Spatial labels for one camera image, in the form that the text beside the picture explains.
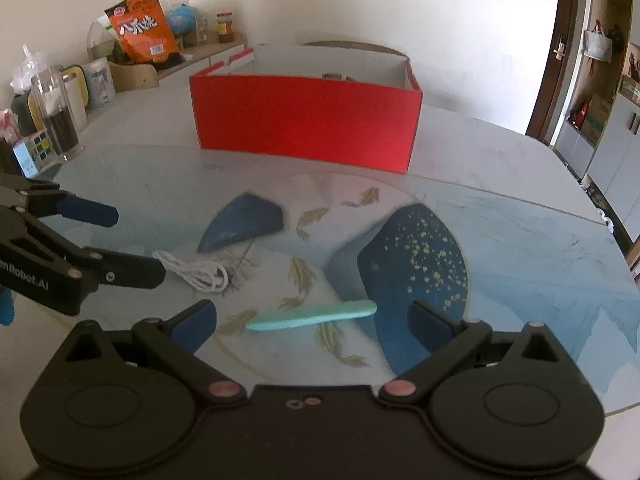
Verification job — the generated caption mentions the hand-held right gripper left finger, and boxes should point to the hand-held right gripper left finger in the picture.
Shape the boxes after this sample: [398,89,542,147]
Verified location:
[62,300,249,406]

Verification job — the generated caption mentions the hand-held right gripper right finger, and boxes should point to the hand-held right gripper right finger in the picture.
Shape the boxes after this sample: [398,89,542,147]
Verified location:
[378,301,571,406]

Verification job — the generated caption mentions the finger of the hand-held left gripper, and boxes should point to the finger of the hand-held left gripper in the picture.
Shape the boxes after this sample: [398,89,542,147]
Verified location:
[0,207,167,295]
[0,172,120,228]

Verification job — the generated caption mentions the white charging cable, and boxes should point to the white charging cable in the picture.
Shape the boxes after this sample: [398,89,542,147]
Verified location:
[152,250,230,294]

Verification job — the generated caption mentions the teal oblong case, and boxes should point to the teal oblong case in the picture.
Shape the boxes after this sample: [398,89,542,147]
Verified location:
[245,299,378,332]

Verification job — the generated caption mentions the red cardboard box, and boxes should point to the red cardboard box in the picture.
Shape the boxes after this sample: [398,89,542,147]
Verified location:
[189,44,425,175]

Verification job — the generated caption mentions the white marble desktop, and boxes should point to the white marble desktop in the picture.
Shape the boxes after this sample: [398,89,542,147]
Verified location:
[0,77,631,341]

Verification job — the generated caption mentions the glass jar with dark granules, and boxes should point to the glass jar with dark granules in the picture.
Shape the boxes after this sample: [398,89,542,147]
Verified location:
[31,66,85,162]

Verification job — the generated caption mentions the yellow-rimmed white container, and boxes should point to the yellow-rimmed white container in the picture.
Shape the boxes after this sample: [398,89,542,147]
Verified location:
[60,65,90,126]

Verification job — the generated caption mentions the painted glass turntable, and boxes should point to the painted glass turntable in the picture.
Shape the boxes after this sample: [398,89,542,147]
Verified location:
[42,145,629,417]

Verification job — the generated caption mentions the red white wrapper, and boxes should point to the red white wrapper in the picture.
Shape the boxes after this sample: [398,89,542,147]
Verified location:
[0,109,24,141]

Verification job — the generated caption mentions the dark teal container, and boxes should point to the dark teal container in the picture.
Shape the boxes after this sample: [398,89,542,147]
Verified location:
[12,92,37,136]

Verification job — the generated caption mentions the floral mug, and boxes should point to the floral mug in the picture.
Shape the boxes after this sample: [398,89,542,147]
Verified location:
[82,57,117,109]

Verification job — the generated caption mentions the light wooden chair back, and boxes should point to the light wooden chair back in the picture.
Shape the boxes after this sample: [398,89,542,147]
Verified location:
[109,62,160,93]

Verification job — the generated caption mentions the crumpled white plastic bag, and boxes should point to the crumpled white plastic bag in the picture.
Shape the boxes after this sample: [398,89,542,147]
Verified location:
[9,45,51,96]

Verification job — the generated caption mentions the white sideboard cabinet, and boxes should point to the white sideboard cabinet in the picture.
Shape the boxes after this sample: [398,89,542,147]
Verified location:
[112,32,248,93]

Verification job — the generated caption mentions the orange snack bag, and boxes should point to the orange snack bag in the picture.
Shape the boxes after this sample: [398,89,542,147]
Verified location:
[104,0,181,63]

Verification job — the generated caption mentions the blue globe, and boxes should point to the blue globe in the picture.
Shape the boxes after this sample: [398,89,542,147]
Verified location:
[167,4,197,36]

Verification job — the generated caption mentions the brown wooden chair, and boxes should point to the brown wooden chair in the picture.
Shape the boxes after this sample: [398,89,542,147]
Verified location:
[624,232,640,291]
[300,40,407,57]

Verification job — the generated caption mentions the red-lidded sauce bottle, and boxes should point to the red-lidded sauce bottle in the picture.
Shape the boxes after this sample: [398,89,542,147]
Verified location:
[216,11,235,44]

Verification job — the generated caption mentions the red bottle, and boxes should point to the red bottle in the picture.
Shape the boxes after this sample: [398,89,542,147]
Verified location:
[567,102,591,129]

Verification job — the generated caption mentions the brown cardboard carton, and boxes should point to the brown cardboard carton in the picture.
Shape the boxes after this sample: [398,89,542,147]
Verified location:
[582,95,614,148]

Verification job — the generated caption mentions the brown door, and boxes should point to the brown door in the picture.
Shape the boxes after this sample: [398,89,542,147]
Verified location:
[525,0,594,148]

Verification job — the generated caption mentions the white tote bag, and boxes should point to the white tote bag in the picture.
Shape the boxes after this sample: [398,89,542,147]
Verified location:
[584,27,614,64]

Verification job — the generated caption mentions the framed photo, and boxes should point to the framed photo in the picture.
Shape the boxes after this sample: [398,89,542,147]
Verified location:
[622,42,640,96]

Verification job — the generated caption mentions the white wall cabinet unit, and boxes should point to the white wall cabinet unit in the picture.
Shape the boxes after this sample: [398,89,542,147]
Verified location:
[552,0,640,286]

